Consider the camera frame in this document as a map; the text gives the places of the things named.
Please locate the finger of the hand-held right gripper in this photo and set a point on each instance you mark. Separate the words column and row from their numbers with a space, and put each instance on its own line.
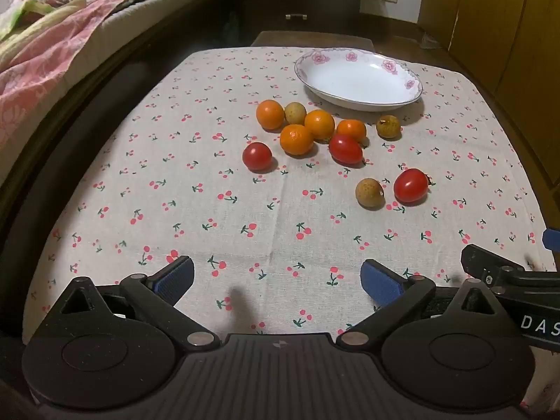
column 481, row 258
column 552, row 238

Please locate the cherry print tablecloth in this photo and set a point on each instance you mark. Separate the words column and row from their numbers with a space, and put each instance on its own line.
column 218, row 227

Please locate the beige bed mattress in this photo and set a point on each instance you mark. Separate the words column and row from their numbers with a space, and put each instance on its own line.
column 144, row 17

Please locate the yellow wooden wardrobe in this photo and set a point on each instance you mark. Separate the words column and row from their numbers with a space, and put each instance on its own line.
column 503, row 30

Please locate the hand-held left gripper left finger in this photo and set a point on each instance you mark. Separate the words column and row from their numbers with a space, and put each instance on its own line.
column 175, row 278

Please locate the red cherry tomato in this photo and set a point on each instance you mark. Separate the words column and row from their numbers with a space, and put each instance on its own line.
column 257, row 156
column 345, row 148
column 410, row 186

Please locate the pink floral blanket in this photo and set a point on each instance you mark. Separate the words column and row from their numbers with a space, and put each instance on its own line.
column 52, row 52

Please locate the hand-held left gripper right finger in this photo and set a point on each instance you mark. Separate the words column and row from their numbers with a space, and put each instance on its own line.
column 380, row 282

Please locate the white floral plate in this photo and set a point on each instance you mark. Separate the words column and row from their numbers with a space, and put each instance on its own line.
column 358, row 81

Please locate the small orange mandarin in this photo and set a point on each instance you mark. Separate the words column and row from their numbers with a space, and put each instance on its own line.
column 319, row 124
column 296, row 139
column 352, row 127
column 270, row 114

